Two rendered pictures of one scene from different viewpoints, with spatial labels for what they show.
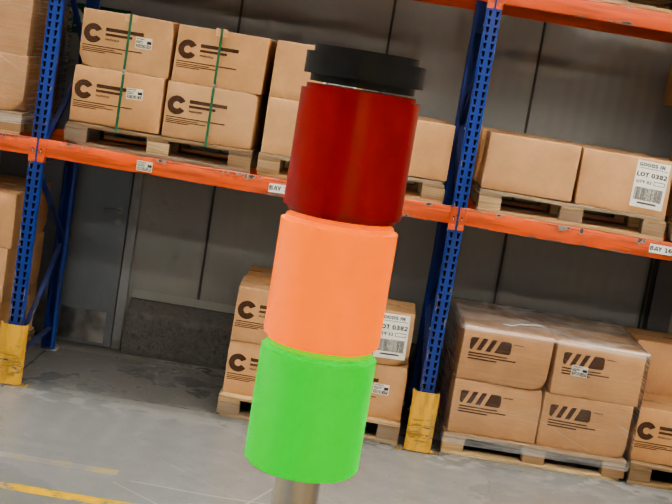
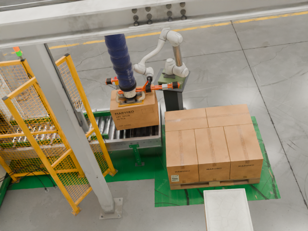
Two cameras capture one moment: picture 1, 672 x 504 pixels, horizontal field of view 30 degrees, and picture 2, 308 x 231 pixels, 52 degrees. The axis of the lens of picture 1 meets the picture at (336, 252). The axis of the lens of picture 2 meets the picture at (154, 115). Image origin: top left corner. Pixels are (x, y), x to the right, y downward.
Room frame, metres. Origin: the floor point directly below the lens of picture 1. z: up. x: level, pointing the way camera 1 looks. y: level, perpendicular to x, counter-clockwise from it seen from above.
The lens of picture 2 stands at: (-2.26, -1.53, 3.81)
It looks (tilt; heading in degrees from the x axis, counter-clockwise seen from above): 45 degrees down; 6
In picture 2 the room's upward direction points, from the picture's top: 11 degrees counter-clockwise
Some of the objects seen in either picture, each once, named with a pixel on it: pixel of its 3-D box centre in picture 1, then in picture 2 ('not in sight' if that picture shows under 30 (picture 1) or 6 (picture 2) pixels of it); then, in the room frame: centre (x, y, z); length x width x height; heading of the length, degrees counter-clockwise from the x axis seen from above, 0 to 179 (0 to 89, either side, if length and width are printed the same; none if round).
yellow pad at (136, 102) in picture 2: not in sight; (130, 101); (0.81, -0.95, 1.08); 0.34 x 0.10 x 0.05; 88
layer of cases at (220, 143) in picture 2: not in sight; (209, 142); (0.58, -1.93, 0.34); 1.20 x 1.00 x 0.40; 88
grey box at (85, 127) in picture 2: not in sight; (75, 121); (0.02, -0.49, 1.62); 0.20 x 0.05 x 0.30; 88
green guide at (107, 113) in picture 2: not in sight; (60, 116); (1.22, 0.25, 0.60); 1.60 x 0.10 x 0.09; 88
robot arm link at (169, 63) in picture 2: not in sight; (170, 65); (1.57, -1.52, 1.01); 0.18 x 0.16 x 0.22; 47
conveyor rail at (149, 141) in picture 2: not in sight; (78, 148); (0.62, -0.09, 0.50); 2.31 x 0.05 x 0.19; 88
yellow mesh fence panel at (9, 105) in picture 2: not in sight; (72, 144); (0.22, -0.24, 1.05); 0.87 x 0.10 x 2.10; 140
